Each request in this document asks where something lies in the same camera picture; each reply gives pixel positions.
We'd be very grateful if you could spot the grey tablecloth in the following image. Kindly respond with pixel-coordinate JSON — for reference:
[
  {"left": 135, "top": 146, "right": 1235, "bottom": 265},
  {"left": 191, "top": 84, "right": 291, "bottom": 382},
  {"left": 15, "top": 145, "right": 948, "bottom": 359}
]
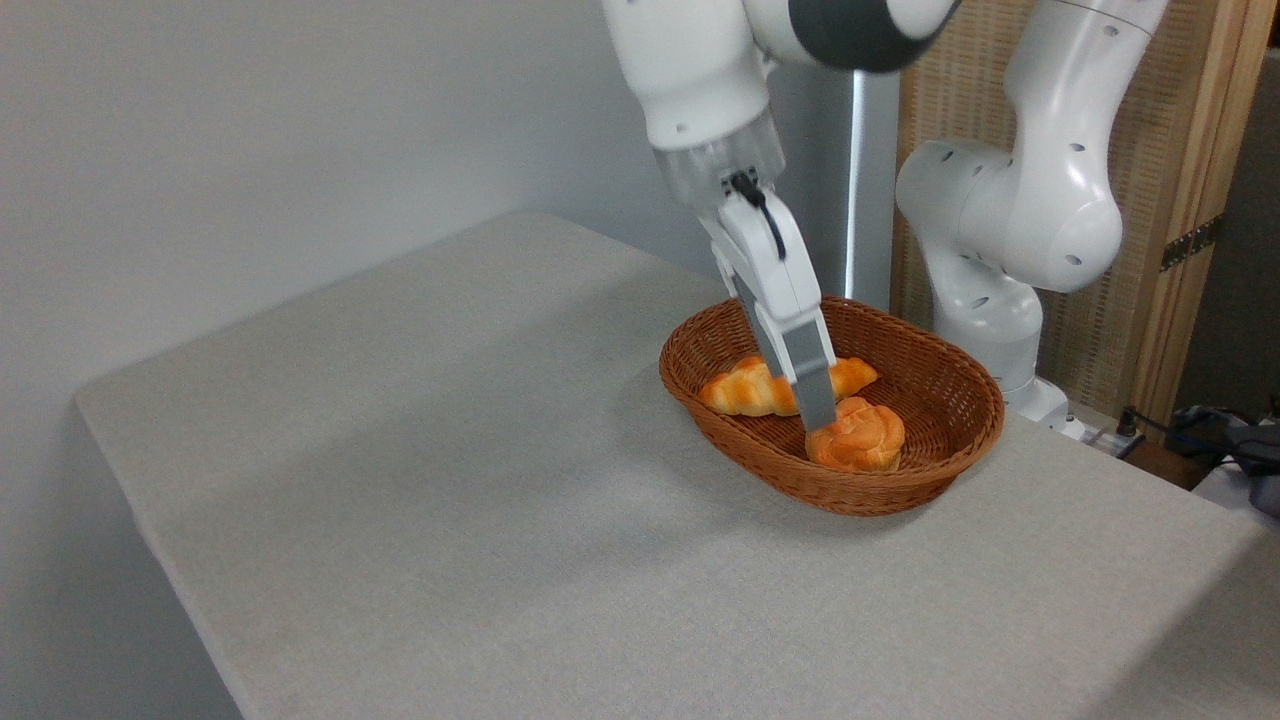
[{"left": 72, "top": 210, "right": 1280, "bottom": 720}]

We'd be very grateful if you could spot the round knotted bread roll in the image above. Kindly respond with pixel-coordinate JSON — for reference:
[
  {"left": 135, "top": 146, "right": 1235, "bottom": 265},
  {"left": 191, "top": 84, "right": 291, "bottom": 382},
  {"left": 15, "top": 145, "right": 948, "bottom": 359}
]
[{"left": 805, "top": 396, "right": 907, "bottom": 474}]

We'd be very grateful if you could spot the white power strip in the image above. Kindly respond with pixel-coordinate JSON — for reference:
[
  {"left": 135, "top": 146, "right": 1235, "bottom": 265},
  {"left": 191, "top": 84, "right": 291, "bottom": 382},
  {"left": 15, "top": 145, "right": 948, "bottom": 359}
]
[{"left": 1080, "top": 422, "right": 1147, "bottom": 461}]

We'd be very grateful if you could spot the long braided bread loaf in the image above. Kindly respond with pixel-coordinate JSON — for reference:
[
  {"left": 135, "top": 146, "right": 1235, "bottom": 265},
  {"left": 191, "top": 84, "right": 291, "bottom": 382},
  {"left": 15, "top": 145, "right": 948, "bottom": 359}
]
[{"left": 698, "top": 355, "right": 880, "bottom": 418}]

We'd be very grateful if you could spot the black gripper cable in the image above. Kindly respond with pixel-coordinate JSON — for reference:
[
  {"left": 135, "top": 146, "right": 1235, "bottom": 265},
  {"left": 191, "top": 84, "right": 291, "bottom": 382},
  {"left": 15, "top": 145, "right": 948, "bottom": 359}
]
[{"left": 728, "top": 170, "right": 789, "bottom": 263}]

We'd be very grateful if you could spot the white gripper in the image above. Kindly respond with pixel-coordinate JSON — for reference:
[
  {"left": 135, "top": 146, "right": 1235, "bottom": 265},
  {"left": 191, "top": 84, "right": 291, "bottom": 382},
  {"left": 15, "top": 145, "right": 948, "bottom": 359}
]
[{"left": 697, "top": 185, "right": 839, "bottom": 433}]

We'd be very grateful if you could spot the brown oval wicker basket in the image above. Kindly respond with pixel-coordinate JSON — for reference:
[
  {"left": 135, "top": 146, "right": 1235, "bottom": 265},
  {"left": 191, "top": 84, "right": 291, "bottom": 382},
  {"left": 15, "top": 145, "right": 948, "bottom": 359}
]
[{"left": 658, "top": 296, "right": 1006, "bottom": 518}]

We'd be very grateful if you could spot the dark grey bag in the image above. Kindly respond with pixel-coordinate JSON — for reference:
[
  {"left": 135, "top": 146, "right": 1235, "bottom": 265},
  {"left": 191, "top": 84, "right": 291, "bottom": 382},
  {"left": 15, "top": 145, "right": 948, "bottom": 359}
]
[{"left": 1172, "top": 405, "right": 1280, "bottom": 519}]

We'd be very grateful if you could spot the dark metal screen hinge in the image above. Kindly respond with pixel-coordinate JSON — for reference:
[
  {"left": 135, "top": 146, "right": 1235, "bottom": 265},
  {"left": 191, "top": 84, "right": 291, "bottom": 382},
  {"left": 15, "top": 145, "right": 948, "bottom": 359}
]
[{"left": 1160, "top": 214, "right": 1223, "bottom": 273}]

